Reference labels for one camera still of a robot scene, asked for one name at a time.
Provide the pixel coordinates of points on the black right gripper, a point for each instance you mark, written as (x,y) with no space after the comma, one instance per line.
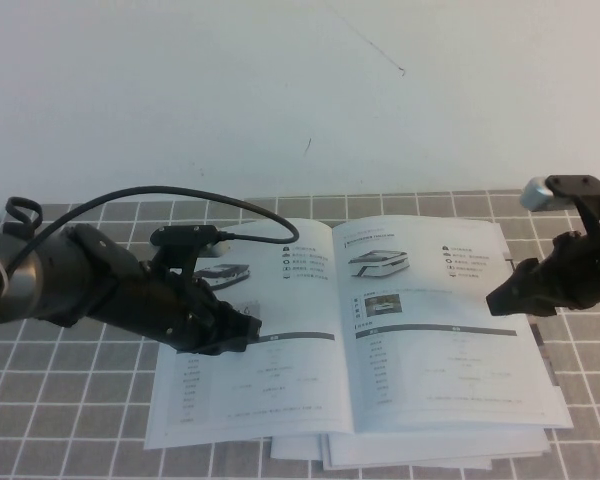
(580,275)

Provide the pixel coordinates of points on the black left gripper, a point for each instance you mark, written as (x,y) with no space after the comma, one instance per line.
(165,310)

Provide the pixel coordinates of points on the white product manual book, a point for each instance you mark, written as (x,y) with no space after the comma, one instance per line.
(405,340)

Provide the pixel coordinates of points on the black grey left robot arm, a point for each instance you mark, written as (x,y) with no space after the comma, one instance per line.
(45,270)

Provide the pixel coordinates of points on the white loose paper sheets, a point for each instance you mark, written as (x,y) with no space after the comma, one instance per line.
(295,445)

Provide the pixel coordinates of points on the grey white checked tablecloth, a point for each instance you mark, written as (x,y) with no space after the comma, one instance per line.
(80,400)

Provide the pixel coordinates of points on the white paper booklet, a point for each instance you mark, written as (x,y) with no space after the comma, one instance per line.
(405,463)
(430,442)

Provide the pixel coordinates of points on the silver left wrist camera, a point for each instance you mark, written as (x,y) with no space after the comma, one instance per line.
(222,248)

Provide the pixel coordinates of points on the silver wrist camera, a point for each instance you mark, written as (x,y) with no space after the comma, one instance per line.
(222,248)
(536,195)

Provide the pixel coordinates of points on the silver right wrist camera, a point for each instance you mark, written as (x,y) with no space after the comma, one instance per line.
(536,195)

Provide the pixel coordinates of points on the black left camera mount bracket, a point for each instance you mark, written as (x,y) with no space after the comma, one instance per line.
(180,237)

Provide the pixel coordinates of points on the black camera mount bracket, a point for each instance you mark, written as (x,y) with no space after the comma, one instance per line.
(180,237)
(585,192)

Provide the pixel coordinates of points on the black right camera mount bracket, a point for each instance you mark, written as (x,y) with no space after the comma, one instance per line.
(585,192)

